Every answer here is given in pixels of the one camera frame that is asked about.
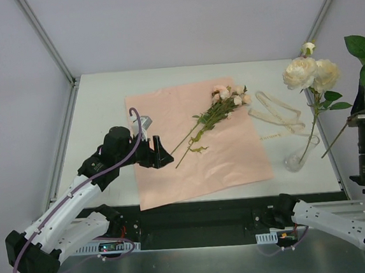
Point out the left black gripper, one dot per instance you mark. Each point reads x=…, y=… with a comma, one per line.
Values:
x=150, y=153

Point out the pink wrapping paper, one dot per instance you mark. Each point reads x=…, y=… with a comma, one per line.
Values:
x=229, y=155

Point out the cream white rose stem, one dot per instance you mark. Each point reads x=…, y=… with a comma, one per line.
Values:
x=319, y=77

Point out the artificial rose bouquet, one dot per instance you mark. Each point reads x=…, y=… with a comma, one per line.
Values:
x=224, y=101

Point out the cream ribbon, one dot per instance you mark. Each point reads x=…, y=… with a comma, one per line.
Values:
x=279, y=114

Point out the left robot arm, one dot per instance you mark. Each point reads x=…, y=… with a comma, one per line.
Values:
x=51, y=239

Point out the clear glass vase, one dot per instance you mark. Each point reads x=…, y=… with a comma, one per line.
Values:
x=295, y=161

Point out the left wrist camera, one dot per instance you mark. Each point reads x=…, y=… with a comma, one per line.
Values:
x=145, y=122

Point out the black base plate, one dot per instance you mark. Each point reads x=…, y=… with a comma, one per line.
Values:
x=230, y=222

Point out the left white cable duct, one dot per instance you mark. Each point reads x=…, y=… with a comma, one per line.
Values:
x=105, y=247

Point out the white cable duct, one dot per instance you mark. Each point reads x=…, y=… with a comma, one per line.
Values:
x=268, y=238
x=105, y=247

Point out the left aluminium frame post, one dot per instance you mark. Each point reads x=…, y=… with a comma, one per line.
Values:
x=47, y=43

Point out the aluminium frame post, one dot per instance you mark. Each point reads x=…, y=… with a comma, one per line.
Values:
x=327, y=24
x=47, y=43

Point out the right aluminium frame post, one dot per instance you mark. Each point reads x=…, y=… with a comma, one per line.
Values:
x=327, y=24

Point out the right white cable duct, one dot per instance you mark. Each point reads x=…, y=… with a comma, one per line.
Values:
x=268, y=238

